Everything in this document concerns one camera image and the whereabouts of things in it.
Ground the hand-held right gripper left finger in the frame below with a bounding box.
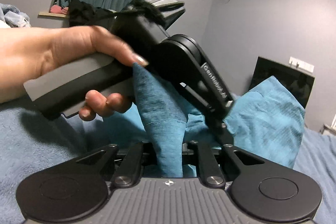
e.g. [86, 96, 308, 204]
[76, 143, 144, 186]

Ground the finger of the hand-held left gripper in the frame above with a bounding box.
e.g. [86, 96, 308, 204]
[206, 116, 235, 147]

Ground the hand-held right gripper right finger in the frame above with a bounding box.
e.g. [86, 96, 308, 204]
[188, 140, 265, 186]

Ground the person's left forearm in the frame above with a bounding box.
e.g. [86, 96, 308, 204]
[0, 28, 29, 104]

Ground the denim clothes pile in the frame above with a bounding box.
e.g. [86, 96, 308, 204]
[0, 3, 31, 29]

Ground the person's left hand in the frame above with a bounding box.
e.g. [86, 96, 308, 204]
[26, 26, 150, 119]

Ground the black television screen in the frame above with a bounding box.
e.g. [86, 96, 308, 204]
[249, 56, 315, 109]

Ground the blue bed blanket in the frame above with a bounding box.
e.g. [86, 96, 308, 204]
[0, 94, 336, 224]

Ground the black cloth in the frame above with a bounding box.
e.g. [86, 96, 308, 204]
[69, 0, 117, 28]

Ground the white router with antennas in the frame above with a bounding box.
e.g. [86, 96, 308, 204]
[321, 113, 336, 136]

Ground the pink cloth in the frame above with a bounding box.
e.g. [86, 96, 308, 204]
[49, 4, 69, 15]

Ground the wooden windowsill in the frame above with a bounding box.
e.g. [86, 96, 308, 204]
[38, 11, 71, 19]

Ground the white wall socket strip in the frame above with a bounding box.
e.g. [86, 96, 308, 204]
[289, 56, 315, 73]

